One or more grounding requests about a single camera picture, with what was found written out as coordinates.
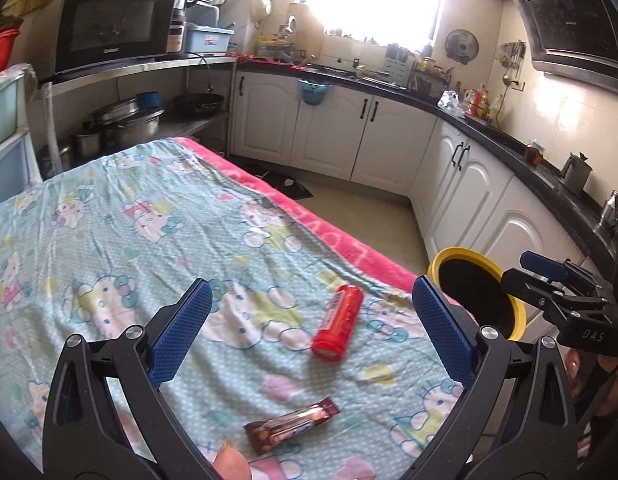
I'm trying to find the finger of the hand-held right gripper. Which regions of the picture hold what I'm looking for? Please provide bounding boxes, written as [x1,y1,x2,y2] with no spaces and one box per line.
[500,267,602,321]
[520,251,610,301]

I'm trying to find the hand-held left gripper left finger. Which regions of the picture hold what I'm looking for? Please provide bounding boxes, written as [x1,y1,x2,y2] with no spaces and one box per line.
[41,277,215,480]

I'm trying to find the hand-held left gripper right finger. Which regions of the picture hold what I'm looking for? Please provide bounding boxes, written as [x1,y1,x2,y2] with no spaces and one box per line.
[411,275,585,480]

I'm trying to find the yellow rimmed trash bin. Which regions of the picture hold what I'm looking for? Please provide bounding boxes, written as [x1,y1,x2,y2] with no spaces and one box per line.
[428,247,526,342]

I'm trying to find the red cylindrical packet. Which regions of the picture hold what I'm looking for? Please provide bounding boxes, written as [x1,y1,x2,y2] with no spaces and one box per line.
[311,284,364,362]

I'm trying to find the person's right hand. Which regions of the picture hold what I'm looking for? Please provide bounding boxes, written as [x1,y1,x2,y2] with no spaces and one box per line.
[564,349,590,396]

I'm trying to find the person's left hand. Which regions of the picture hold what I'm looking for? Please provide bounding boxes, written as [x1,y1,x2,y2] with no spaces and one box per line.
[212,447,252,480]

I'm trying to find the steel teapot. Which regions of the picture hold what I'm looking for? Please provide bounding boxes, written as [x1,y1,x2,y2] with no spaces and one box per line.
[600,190,618,228]

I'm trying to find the grey kettle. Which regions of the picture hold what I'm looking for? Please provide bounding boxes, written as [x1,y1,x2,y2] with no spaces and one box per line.
[560,151,592,193]

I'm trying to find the cartoon printed blanket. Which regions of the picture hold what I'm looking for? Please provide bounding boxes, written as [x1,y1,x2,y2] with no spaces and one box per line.
[0,137,477,480]

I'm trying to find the black countertop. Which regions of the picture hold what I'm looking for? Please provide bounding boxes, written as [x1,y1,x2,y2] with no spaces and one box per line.
[236,57,618,271]

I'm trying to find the brown snack bar wrapper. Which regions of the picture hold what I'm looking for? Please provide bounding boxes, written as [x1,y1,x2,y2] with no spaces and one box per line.
[244,396,342,456]

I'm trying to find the group of condiment bottles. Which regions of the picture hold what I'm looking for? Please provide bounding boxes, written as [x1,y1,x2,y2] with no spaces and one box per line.
[464,84,505,123]

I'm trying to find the dark floor mat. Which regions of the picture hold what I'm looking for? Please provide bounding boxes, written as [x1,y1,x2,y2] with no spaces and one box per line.
[261,172,314,201]

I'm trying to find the clear plastic bag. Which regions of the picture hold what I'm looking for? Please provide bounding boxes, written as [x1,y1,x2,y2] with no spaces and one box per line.
[437,91,465,116]

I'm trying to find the white kitchen cabinets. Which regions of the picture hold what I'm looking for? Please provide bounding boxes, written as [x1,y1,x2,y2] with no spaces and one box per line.
[229,67,615,311]

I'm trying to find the small steel pot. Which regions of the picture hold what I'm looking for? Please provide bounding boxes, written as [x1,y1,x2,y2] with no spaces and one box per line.
[71,130,100,158]

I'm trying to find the black wok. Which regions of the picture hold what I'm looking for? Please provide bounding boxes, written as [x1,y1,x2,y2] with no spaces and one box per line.
[173,92,225,114]

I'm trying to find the teal utensil holder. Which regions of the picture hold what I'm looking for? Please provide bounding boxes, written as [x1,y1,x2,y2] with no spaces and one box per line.
[384,45,416,75]

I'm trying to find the black range hood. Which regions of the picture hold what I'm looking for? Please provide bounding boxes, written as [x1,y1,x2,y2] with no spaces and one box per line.
[502,0,618,78]

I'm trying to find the plastic drawer unit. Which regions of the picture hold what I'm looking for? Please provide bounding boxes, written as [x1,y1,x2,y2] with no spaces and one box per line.
[0,65,42,206]

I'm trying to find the steel shelf unit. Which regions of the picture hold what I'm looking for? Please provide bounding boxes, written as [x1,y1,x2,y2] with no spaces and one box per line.
[26,52,237,176]

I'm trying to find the blue hanging bin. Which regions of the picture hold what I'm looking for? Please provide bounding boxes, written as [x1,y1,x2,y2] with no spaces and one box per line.
[299,80,334,108]

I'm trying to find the blue plastic basket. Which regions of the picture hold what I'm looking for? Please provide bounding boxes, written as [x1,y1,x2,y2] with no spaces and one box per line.
[185,23,235,54]

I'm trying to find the black microwave oven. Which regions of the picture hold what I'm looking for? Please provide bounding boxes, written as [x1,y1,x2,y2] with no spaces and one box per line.
[54,0,179,75]

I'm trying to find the blender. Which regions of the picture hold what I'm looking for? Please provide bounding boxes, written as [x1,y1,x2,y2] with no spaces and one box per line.
[164,0,204,54]

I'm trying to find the pale blue container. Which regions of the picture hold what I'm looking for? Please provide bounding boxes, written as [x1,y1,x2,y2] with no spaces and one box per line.
[189,0,222,28]

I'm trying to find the wooden cutting board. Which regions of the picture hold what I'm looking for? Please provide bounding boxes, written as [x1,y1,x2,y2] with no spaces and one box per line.
[287,2,325,58]

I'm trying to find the red plastic basin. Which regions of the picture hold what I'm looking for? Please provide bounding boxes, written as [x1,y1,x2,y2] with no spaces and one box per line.
[0,30,20,76]

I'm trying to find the wall utensil rack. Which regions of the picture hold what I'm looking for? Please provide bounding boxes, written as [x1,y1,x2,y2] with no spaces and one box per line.
[496,40,527,86]

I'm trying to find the small wall fan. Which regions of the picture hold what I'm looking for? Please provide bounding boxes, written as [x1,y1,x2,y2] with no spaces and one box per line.
[445,29,480,65]

